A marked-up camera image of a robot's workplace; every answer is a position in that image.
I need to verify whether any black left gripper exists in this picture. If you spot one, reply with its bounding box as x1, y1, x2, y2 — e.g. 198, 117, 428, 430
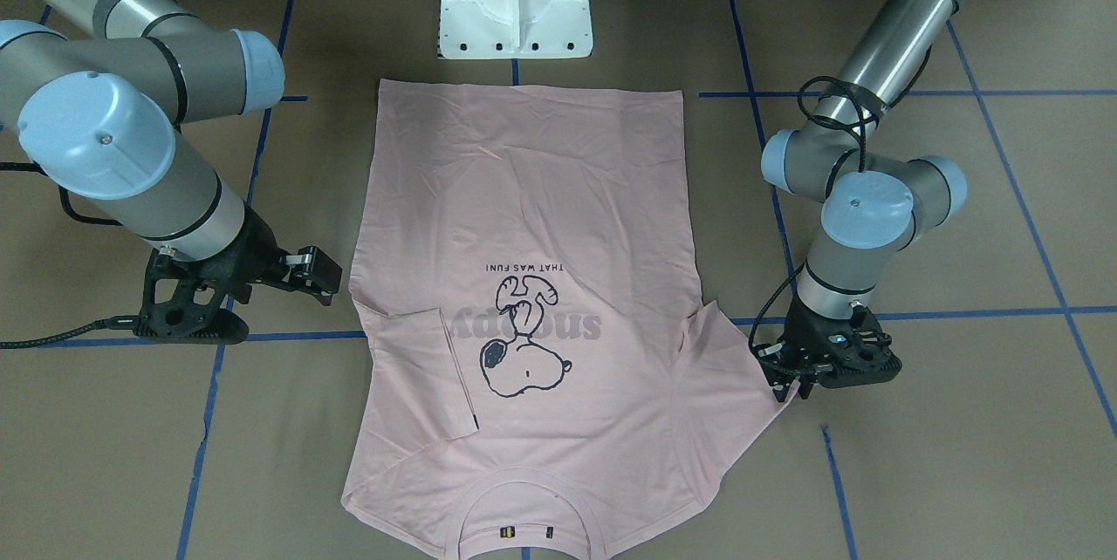
757, 294, 863, 404

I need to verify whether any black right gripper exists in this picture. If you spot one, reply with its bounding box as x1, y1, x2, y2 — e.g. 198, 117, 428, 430
206, 206, 342, 306

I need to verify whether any pink snoopy t-shirt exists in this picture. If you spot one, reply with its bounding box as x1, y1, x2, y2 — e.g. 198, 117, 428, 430
340, 80, 785, 559

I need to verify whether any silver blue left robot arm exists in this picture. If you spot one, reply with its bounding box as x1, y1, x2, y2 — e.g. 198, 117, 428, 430
751, 0, 970, 404

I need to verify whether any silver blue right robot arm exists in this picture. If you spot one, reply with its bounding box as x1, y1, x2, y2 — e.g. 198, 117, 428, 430
3, 0, 340, 305

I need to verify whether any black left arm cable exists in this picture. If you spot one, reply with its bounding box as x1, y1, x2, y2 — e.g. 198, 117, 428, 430
747, 75, 891, 352

